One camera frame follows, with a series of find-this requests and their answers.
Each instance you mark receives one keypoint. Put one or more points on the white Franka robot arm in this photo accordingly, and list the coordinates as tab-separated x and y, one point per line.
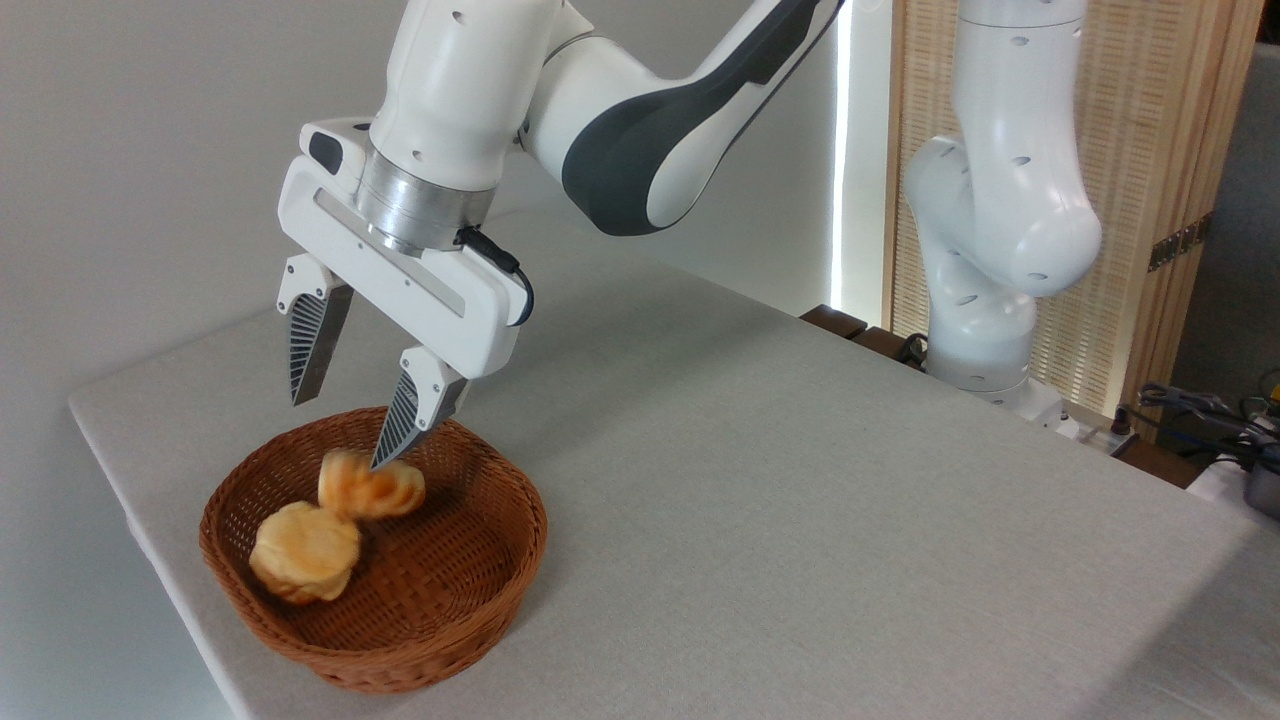
460	90

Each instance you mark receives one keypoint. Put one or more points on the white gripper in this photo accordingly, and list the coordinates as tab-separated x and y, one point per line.
440	305

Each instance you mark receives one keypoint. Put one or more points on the grey tablecloth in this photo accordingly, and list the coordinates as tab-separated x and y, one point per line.
800	520

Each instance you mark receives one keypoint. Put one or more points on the brown wicker basket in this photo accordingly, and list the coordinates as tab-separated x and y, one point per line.
450	600

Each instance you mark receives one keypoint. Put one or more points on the wooden slatted screen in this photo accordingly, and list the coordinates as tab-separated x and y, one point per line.
1150	120

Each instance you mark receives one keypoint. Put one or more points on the dark wooden furniture edge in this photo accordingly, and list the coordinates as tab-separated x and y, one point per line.
835	322

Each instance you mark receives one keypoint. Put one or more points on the chunky golden bread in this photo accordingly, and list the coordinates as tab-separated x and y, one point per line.
305	555

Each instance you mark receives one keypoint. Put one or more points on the metal screen hinge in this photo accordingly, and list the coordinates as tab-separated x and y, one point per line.
1180	242

